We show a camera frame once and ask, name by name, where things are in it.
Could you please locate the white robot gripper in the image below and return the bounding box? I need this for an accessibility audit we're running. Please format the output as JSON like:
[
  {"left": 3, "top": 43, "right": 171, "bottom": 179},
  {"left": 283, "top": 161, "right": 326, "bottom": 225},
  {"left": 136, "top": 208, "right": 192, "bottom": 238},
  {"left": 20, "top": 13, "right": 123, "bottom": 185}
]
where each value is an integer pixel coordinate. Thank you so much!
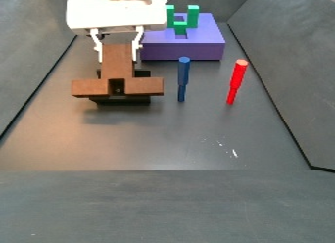
[{"left": 66, "top": 0, "right": 168, "bottom": 62}]

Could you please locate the brown T-shaped block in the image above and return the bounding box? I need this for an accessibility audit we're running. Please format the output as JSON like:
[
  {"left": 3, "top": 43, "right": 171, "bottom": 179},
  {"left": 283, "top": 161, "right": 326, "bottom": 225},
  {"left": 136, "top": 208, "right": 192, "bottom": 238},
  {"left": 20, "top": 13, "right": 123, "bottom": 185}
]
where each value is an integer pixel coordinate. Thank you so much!
[{"left": 71, "top": 44, "right": 164, "bottom": 97}]

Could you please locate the green U-shaped block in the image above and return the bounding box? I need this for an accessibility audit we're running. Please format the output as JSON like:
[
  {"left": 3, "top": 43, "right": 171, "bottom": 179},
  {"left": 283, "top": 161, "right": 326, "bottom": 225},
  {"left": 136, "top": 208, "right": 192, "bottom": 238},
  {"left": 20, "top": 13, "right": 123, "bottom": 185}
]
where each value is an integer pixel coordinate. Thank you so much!
[{"left": 167, "top": 5, "right": 200, "bottom": 35}]

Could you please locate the blue stepped peg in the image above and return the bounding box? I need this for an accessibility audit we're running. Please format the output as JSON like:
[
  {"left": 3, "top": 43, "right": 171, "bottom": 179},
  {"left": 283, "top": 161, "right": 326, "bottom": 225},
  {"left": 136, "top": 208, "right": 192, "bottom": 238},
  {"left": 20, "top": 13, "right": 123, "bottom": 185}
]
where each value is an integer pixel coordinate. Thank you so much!
[{"left": 178, "top": 57, "right": 191, "bottom": 102}]

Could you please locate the purple base block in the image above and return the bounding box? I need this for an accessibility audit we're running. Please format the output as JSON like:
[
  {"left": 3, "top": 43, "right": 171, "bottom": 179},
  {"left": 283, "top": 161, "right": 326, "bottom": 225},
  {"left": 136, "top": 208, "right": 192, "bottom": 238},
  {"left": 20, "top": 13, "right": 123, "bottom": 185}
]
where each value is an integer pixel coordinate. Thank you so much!
[{"left": 140, "top": 13, "right": 226, "bottom": 61}]

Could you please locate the red stepped peg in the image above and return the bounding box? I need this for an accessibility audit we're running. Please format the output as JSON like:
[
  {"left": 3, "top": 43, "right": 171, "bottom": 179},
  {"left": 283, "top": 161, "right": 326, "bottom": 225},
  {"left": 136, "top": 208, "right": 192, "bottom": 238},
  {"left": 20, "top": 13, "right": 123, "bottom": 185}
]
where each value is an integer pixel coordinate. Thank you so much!
[{"left": 227, "top": 59, "right": 248, "bottom": 105}]

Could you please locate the black angle bracket fixture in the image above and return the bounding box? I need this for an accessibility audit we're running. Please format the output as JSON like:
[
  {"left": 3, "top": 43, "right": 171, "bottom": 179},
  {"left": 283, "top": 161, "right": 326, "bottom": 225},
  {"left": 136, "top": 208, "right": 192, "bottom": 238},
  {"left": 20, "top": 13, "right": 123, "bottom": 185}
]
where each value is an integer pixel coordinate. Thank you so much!
[{"left": 90, "top": 79, "right": 151, "bottom": 106}]

